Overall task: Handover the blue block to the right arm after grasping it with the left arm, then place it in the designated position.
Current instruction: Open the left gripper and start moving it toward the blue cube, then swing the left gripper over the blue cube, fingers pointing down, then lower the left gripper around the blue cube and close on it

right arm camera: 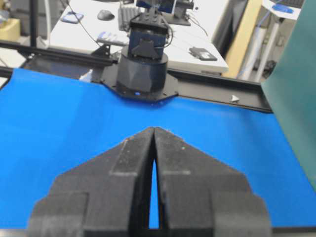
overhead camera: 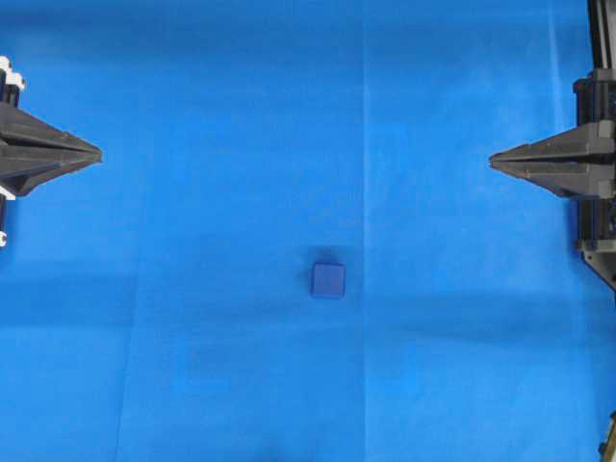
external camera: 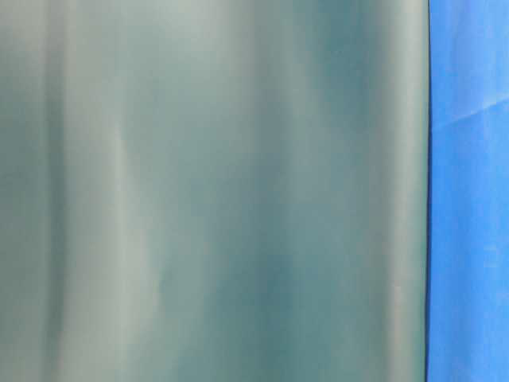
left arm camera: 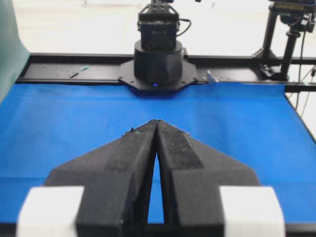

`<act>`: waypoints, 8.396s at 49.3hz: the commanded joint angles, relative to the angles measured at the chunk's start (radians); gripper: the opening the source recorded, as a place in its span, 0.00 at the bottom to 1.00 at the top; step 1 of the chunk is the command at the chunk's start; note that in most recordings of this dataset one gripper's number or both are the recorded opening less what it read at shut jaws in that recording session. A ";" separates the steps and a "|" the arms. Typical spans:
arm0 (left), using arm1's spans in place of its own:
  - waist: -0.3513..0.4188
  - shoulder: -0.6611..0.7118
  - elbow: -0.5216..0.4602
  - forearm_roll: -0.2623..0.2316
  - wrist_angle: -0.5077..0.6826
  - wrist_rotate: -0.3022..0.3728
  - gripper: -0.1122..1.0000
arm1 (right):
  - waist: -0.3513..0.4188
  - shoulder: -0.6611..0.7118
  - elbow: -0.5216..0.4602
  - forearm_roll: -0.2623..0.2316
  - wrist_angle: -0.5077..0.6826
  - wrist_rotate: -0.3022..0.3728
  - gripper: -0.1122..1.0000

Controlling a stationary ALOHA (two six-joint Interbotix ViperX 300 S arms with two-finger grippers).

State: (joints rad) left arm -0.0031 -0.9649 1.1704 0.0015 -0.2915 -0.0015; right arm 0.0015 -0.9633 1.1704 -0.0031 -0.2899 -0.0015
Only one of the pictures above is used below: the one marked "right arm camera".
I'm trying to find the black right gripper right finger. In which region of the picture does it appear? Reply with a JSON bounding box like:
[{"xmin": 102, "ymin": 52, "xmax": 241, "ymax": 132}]
[{"xmin": 155, "ymin": 128, "xmax": 272, "ymax": 237}]

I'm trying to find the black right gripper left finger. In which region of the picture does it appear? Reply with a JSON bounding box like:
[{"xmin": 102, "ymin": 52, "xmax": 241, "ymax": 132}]
[{"xmin": 27, "ymin": 127, "xmax": 155, "ymax": 237}]

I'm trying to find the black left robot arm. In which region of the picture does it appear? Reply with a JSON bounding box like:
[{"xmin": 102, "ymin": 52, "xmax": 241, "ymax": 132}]
[{"xmin": 114, "ymin": 0, "xmax": 178, "ymax": 100}]

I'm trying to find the blue table mat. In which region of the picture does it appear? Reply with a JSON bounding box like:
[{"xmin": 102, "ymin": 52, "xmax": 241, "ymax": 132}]
[{"xmin": 0, "ymin": 69, "xmax": 316, "ymax": 229}]

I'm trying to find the black device on desk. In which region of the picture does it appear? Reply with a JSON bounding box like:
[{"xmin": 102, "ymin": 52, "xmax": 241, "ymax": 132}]
[{"xmin": 189, "ymin": 47, "xmax": 217, "ymax": 61}]

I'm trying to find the white desk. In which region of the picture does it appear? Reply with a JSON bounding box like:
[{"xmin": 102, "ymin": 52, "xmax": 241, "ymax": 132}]
[{"xmin": 50, "ymin": 0, "xmax": 228, "ymax": 73}]

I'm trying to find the grey computer mouse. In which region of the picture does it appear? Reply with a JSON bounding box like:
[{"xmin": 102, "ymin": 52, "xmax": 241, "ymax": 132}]
[{"xmin": 97, "ymin": 9, "xmax": 115, "ymax": 21}]

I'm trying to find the black aluminium frame rail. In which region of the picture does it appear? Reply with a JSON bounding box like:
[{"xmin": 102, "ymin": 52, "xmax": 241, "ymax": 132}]
[{"xmin": 0, "ymin": 40, "xmax": 272, "ymax": 113}]

